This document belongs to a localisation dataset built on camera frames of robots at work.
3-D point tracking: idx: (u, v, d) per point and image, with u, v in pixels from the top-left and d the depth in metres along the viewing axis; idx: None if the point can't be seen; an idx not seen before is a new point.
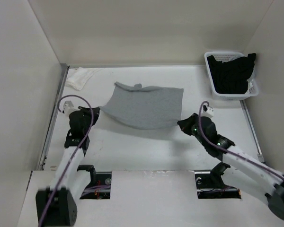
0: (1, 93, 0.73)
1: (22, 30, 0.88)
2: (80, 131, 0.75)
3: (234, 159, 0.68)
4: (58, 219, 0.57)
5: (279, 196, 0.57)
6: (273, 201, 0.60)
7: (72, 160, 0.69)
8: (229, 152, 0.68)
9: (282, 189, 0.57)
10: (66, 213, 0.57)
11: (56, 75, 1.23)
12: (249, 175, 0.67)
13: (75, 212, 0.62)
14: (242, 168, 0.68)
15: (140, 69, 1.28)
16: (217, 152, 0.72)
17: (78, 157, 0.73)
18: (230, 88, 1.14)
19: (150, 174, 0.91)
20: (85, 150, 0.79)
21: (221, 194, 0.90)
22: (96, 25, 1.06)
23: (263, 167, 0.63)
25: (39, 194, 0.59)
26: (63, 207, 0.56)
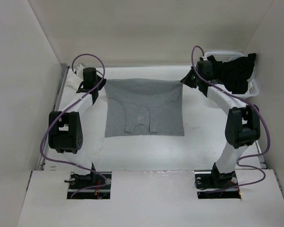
0: (2, 93, 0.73)
1: (22, 30, 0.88)
2: (92, 83, 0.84)
3: (214, 91, 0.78)
4: (65, 139, 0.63)
5: (233, 113, 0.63)
6: (228, 123, 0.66)
7: (83, 98, 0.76)
8: (214, 86, 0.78)
9: (237, 110, 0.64)
10: (75, 126, 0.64)
11: (56, 75, 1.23)
12: (219, 103, 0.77)
13: (81, 138, 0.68)
14: (218, 99, 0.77)
15: (140, 70, 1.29)
16: (205, 88, 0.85)
17: (86, 100, 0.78)
18: (229, 88, 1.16)
19: (150, 174, 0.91)
20: (93, 100, 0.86)
21: (221, 194, 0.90)
22: (96, 24, 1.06)
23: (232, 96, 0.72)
25: (51, 113, 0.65)
26: (72, 124, 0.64)
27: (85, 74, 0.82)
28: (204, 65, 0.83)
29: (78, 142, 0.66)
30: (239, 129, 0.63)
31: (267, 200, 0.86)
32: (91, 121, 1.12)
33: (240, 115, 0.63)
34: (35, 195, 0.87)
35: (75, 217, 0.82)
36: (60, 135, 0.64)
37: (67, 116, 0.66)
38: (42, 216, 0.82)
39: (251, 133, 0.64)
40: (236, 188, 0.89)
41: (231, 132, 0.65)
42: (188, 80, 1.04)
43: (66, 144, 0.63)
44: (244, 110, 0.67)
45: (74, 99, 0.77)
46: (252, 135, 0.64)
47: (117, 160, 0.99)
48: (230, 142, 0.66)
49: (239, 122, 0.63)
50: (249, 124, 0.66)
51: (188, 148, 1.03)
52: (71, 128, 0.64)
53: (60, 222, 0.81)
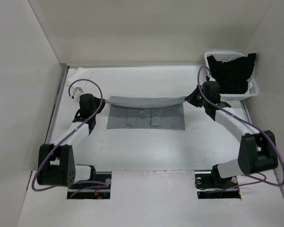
0: (2, 93, 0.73)
1: (22, 29, 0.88)
2: (88, 111, 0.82)
3: (222, 115, 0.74)
4: (55, 177, 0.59)
5: (246, 141, 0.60)
6: (242, 152, 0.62)
7: (78, 129, 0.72)
8: (222, 109, 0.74)
9: (251, 137, 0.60)
10: (66, 161, 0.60)
11: (56, 75, 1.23)
12: (228, 128, 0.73)
13: (73, 173, 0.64)
14: (227, 124, 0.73)
15: (140, 69, 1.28)
16: (213, 111, 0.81)
17: (83, 130, 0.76)
18: (229, 88, 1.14)
19: (151, 173, 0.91)
20: (90, 129, 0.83)
21: (221, 194, 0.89)
22: (96, 24, 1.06)
23: (243, 121, 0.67)
25: (42, 147, 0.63)
26: (63, 159, 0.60)
27: (82, 103, 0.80)
28: (212, 88, 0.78)
29: (70, 178, 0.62)
30: (253, 159, 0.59)
31: (267, 200, 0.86)
32: None
33: (253, 143, 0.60)
34: (35, 195, 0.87)
35: (75, 217, 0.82)
36: (51, 172, 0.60)
37: (60, 149, 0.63)
38: (42, 215, 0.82)
39: (268, 161, 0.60)
40: (237, 188, 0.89)
41: (245, 161, 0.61)
42: (194, 100, 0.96)
43: (57, 181, 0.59)
44: (257, 136, 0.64)
45: (69, 128, 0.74)
46: (269, 164, 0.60)
47: (118, 160, 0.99)
48: (244, 171, 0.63)
49: (253, 152, 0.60)
50: (265, 152, 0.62)
51: (188, 148, 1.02)
52: (62, 163, 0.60)
53: (60, 222, 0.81)
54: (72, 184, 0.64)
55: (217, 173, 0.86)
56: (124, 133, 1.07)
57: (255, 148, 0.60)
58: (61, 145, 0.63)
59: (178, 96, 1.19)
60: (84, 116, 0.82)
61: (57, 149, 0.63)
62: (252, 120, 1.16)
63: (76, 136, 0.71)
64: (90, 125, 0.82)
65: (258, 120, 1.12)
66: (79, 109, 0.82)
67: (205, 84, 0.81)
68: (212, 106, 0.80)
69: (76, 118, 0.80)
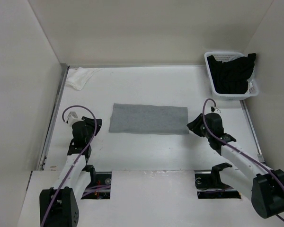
0: (2, 93, 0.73)
1: (22, 29, 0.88)
2: (83, 140, 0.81)
3: (228, 151, 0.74)
4: (60, 222, 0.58)
5: (258, 185, 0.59)
6: (256, 194, 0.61)
7: (75, 164, 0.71)
8: (228, 144, 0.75)
9: (264, 179, 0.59)
10: (69, 205, 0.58)
11: (55, 75, 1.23)
12: (235, 164, 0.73)
13: (76, 213, 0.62)
14: (235, 161, 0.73)
15: (140, 69, 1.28)
16: (218, 145, 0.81)
17: (80, 164, 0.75)
18: (229, 88, 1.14)
19: (150, 173, 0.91)
20: (87, 158, 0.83)
21: (221, 193, 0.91)
22: (96, 24, 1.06)
23: (251, 160, 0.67)
25: (42, 194, 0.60)
26: (66, 203, 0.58)
27: (75, 133, 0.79)
28: (214, 121, 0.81)
29: (75, 218, 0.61)
30: (269, 201, 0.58)
31: None
32: None
33: (267, 186, 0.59)
34: (35, 195, 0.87)
35: None
36: (56, 217, 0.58)
37: (61, 192, 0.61)
38: None
39: (283, 203, 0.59)
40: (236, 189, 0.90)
41: (260, 204, 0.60)
42: (198, 128, 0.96)
43: (62, 226, 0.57)
44: (269, 177, 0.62)
45: (66, 164, 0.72)
46: None
47: (117, 160, 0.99)
48: (261, 213, 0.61)
49: (267, 195, 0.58)
50: (278, 192, 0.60)
51: (188, 149, 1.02)
52: (65, 208, 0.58)
53: None
54: (76, 224, 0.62)
55: (217, 174, 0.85)
56: (124, 134, 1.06)
57: (269, 190, 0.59)
58: (62, 188, 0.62)
59: (178, 96, 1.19)
60: (79, 145, 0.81)
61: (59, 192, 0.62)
62: (252, 120, 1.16)
63: (74, 172, 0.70)
64: (86, 153, 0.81)
65: (257, 120, 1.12)
66: (73, 138, 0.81)
67: (208, 117, 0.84)
68: (216, 140, 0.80)
69: (72, 149, 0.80)
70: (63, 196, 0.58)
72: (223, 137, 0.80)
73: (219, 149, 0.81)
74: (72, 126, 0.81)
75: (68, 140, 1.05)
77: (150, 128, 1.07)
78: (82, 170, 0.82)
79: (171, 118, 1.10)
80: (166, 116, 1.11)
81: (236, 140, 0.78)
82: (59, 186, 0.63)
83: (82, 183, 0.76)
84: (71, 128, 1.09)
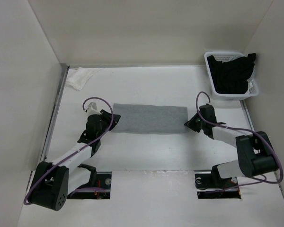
0: (2, 93, 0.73)
1: (22, 29, 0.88)
2: (94, 134, 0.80)
3: (219, 129, 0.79)
4: (46, 197, 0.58)
5: (239, 142, 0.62)
6: (240, 154, 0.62)
7: (79, 151, 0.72)
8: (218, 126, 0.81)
9: (244, 138, 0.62)
10: (58, 186, 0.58)
11: (56, 75, 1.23)
12: (226, 140, 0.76)
13: (64, 196, 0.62)
14: (225, 136, 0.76)
15: (141, 69, 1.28)
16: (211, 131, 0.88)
17: (85, 152, 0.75)
18: (229, 88, 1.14)
19: (151, 173, 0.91)
20: (93, 152, 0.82)
21: (221, 194, 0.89)
22: (96, 24, 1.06)
23: (238, 129, 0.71)
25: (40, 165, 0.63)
26: (57, 182, 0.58)
27: (89, 125, 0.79)
28: (207, 110, 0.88)
29: (60, 201, 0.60)
30: (250, 156, 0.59)
31: (267, 200, 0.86)
32: None
33: (247, 142, 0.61)
34: None
35: (75, 217, 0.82)
36: (44, 192, 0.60)
37: (57, 169, 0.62)
38: (42, 215, 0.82)
39: (266, 159, 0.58)
40: (237, 188, 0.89)
41: (244, 163, 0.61)
42: (193, 122, 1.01)
43: (46, 203, 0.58)
44: (252, 138, 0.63)
45: (72, 149, 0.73)
46: (268, 163, 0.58)
47: (117, 160, 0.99)
48: (246, 174, 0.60)
49: (247, 150, 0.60)
50: (263, 152, 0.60)
51: (188, 148, 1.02)
52: (54, 187, 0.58)
53: (60, 222, 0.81)
54: (61, 207, 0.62)
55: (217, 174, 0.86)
56: (124, 134, 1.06)
57: (250, 146, 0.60)
58: (58, 166, 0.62)
59: (178, 96, 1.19)
60: (90, 137, 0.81)
61: (55, 170, 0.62)
62: (252, 120, 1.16)
63: (76, 158, 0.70)
64: (93, 148, 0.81)
65: (258, 119, 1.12)
66: (85, 129, 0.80)
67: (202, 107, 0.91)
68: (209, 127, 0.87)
69: (82, 138, 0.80)
70: (56, 175, 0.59)
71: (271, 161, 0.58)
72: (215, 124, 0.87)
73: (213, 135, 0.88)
74: (88, 118, 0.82)
75: (68, 140, 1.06)
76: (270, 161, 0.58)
77: (150, 128, 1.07)
78: (84, 169, 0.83)
79: (171, 118, 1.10)
80: (168, 117, 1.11)
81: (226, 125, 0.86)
82: (57, 163, 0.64)
83: (79, 178, 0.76)
84: (71, 128, 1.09)
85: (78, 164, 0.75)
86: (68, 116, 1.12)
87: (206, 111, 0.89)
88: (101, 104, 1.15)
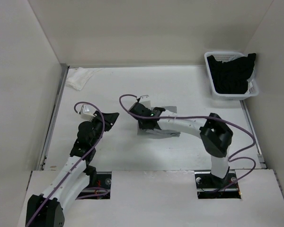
0: (2, 92, 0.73)
1: (22, 29, 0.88)
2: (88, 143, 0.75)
3: (166, 121, 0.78)
4: None
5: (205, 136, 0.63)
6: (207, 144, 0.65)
7: (71, 171, 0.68)
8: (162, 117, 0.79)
9: (208, 130, 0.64)
10: (52, 222, 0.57)
11: (55, 75, 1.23)
12: (180, 129, 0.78)
13: (61, 222, 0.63)
14: (175, 126, 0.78)
15: (141, 69, 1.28)
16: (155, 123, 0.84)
17: (78, 170, 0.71)
18: (229, 88, 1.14)
19: (150, 173, 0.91)
20: (88, 161, 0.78)
21: (221, 194, 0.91)
22: (96, 24, 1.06)
23: (189, 119, 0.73)
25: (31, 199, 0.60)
26: (49, 217, 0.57)
27: (80, 135, 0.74)
28: (136, 108, 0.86)
29: None
30: (217, 143, 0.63)
31: (267, 200, 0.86)
32: None
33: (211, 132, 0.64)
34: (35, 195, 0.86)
35: (75, 217, 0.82)
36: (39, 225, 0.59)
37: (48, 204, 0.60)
38: None
39: (227, 135, 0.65)
40: (237, 188, 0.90)
41: (214, 149, 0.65)
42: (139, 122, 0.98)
43: None
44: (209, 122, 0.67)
45: (63, 168, 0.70)
46: (229, 136, 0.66)
47: (117, 160, 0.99)
48: (218, 155, 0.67)
49: (215, 139, 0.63)
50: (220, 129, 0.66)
51: (188, 148, 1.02)
52: (47, 222, 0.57)
53: None
54: None
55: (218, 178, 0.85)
56: (124, 134, 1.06)
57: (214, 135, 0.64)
58: (50, 200, 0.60)
59: (178, 96, 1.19)
60: (84, 146, 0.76)
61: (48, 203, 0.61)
62: (252, 120, 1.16)
63: (69, 180, 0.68)
64: (88, 157, 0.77)
65: (258, 119, 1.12)
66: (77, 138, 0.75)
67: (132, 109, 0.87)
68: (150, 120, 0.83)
69: (74, 149, 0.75)
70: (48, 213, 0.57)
71: (230, 133, 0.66)
72: (154, 113, 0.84)
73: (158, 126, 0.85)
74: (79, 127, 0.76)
75: (68, 139, 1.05)
76: (229, 134, 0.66)
77: None
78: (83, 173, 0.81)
79: None
80: None
81: (165, 109, 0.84)
82: (48, 195, 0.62)
83: (79, 188, 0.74)
84: (71, 128, 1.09)
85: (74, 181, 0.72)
86: (68, 117, 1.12)
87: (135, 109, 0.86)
88: (101, 104, 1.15)
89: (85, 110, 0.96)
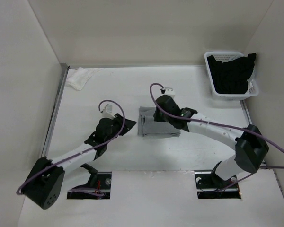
0: (2, 92, 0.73)
1: (22, 29, 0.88)
2: (102, 137, 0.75)
3: (197, 125, 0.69)
4: (36, 194, 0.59)
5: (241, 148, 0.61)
6: (241, 157, 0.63)
7: (82, 153, 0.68)
8: (194, 119, 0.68)
9: (244, 142, 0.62)
10: (53, 184, 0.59)
11: (55, 75, 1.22)
12: (210, 135, 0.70)
13: (54, 196, 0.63)
14: (207, 132, 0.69)
15: (141, 69, 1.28)
16: (182, 125, 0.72)
17: (88, 156, 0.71)
18: (230, 88, 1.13)
19: (150, 173, 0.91)
20: (97, 156, 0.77)
21: (221, 194, 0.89)
22: (96, 24, 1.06)
23: (224, 126, 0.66)
25: (39, 161, 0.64)
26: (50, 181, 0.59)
27: (98, 128, 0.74)
28: (166, 103, 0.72)
29: (49, 200, 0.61)
30: (252, 157, 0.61)
31: (267, 200, 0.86)
32: (91, 120, 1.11)
33: (247, 146, 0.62)
34: None
35: (75, 217, 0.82)
36: (36, 187, 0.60)
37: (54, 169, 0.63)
38: (41, 216, 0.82)
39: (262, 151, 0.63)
40: (237, 188, 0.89)
41: (246, 163, 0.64)
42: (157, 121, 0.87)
43: (35, 199, 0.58)
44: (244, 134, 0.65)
45: (75, 149, 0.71)
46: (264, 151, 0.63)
47: (117, 160, 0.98)
48: (249, 170, 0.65)
49: (251, 154, 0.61)
50: (256, 143, 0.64)
51: (188, 148, 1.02)
52: (48, 183, 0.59)
53: (61, 222, 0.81)
54: (48, 206, 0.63)
55: (218, 178, 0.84)
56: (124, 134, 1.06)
57: (251, 148, 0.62)
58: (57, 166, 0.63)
59: (178, 96, 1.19)
60: (98, 141, 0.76)
61: (53, 169, 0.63)
62: (252, 120, 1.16)
63: (78, 160, 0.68)
64: (98, 152, 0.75)
65: (258, 119, 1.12)
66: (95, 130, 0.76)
67: (160, 101, 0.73)
68: (179, 121, 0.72)
69: (89, 140, 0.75)
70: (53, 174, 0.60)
71: (266, 147, 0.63)
72: (183, 113, 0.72)
73: (185, 127, 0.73)
74: (100, 120, 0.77)
75: (68, 140, 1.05)
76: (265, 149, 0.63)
77: None
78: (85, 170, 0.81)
79: None
80: None
81: (197, 111, 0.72)
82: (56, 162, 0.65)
83: None
84: (71, 128, 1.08)
85: (79, 165, 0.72)
86: (68, 116, 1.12)
87: (166, 105, 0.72)
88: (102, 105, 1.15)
89: (108, 110, 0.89)
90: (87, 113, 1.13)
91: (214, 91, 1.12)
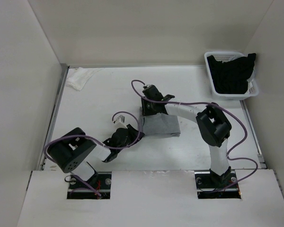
0: (1, 92, 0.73)
1: (22, 29, 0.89)
2: (115, 144, 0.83)
3: (172, 106, 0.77)
4: (64, 155, 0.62)
5: (200, 120, 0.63)
6: (202, 129, 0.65)
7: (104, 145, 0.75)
8: (170, 101, 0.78)
9: (204, 115, 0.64)
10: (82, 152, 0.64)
11: (55, 76, 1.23)
12: (184, 116, 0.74)
13: (75, 163, 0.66)
14: (179, 111, 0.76)
15: (141, 69, 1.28)
16: (163, 107, 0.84)
17: (103, 152, 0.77)
18: (229, 88, 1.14)
19: (150, 173, 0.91)
20: (107, 160, 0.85)
21: (221, 194, 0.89)
22: (96, 24, 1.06)
23: (190, 104, 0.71)
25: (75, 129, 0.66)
26: (79, 149, 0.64)
27: (115, 135, 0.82)
28: (150, 91, 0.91)
29: (71, 166, 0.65)
30: (213, 130, 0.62)
31: (267, 200, 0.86)
32: (91, 120, 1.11)
33: (208, 119, 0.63)
34: (35, 195, 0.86)
35: (75, 217, 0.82)
36: (63, 148, 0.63)
37: (84, 140, 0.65)
38: (41, 216, 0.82)
39: (223, 127, 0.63)
40: (237, 188, 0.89)
41: (208, 136, 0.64)
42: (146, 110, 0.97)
43: (61, 159, 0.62)
44: (207, 110, 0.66)
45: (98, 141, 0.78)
46: (226, 128, 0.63)
47: (117, 160, 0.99)
48: (211, 144, 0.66)
49: (211, 126, 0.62)
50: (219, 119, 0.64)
51: (188, 148, 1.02)
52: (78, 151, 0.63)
53: (61, 222, 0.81)
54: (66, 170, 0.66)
55: (219, 178, 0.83)
56: None
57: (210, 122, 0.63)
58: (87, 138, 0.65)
59: (178, 96, 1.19)
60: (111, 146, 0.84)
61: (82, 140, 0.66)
62: (252, 120, 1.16)
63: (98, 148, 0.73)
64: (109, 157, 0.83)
65: (258, 119, 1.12)
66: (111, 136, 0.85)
67: (146, 91, 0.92)
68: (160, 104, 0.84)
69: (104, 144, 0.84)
70: (84, 145, 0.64)
71: (228, 126, 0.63)
72: (164, 99, 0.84)
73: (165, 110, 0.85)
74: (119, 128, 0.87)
75: None
76: (227, 126, 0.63)
77: None
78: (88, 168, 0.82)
79: None
80: None
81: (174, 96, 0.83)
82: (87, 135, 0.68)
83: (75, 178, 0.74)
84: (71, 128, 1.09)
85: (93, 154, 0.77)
86: (68, 116, 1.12)
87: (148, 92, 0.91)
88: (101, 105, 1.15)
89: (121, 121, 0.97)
90: (87, 113, 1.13)
91: (214, 91, 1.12)
